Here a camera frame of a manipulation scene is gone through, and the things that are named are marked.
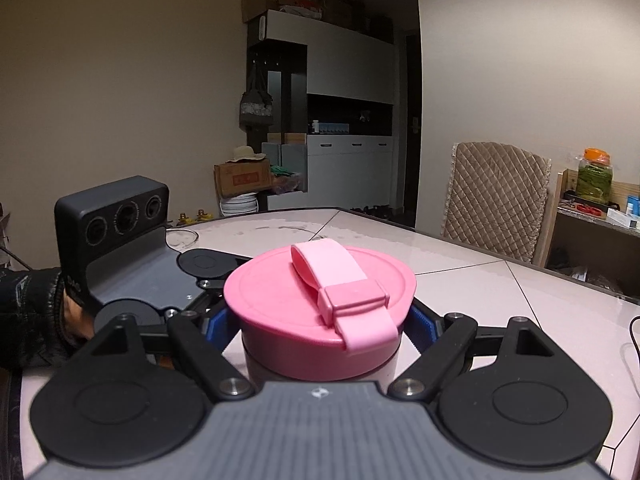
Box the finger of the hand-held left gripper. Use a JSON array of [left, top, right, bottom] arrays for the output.
[[193, 278, 227, 313]]

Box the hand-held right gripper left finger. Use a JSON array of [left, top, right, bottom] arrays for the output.
[[75, 304, 254, 402]]

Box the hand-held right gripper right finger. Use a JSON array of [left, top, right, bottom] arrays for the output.
[[387, 304, 571, 402]]

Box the pink bottle cap with strap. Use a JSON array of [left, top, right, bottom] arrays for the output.
[[223, 240, 418, 357]]

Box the person's left hand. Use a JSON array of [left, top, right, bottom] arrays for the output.
[[59, 292, 97, 351]]

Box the yellow toy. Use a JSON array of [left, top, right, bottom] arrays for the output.
[[177, 209, 215, 227]]

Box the white round basin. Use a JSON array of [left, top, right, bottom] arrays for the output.
[[219, 195, 259, 218]]

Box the cardboard box with red print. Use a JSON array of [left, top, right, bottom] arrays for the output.
[[213, 159, 274, 202]]

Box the straw hat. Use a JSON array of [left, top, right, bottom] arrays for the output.
[[226, 145, 267, 164]]

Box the quilted beige chair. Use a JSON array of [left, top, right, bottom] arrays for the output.
[[441, 141, 552, 267]]

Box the grey storage box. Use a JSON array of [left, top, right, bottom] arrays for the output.
[[262, 132, 307, 194]]

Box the wooden shelf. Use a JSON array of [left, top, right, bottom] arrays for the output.
[[544, 167, 640, 307]]

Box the grey hanging bag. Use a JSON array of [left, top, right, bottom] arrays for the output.
[[238, 62, 274, 132]]

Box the dark door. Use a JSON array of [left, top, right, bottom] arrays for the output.
[[404, 32, 422, 227]]

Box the row of blue containers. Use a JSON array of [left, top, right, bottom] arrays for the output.
[[310, 120, 352, 135]]

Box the jar with orange lid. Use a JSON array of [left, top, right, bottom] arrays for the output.
[[575, 147, 614, 206]]

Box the white and blue box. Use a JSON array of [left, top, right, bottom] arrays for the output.
[[606, 195, 640, 230]]

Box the white and black cabinet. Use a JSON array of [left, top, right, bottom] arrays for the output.
[[246, 9, 407, 212]]

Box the thin cable loop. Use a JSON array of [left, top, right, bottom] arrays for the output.
[[166, 228, 202, 252]]

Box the black cable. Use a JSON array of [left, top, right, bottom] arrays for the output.
[[620, 314, 640, 376]]

